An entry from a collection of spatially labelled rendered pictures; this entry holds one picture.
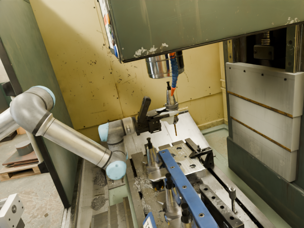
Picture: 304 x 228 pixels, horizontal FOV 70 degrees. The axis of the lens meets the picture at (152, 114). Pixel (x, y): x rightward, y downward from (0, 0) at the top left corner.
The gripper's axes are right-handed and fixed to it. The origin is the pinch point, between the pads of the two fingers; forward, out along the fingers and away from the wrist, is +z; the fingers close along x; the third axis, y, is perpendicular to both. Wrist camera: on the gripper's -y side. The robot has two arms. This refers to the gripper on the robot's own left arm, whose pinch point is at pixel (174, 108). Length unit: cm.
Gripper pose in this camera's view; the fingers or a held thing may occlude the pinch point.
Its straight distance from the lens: 100.2
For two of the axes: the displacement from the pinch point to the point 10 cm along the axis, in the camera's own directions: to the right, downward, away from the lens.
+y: 1.9, 9.1, 3.6
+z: 9.5, -2.6, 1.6
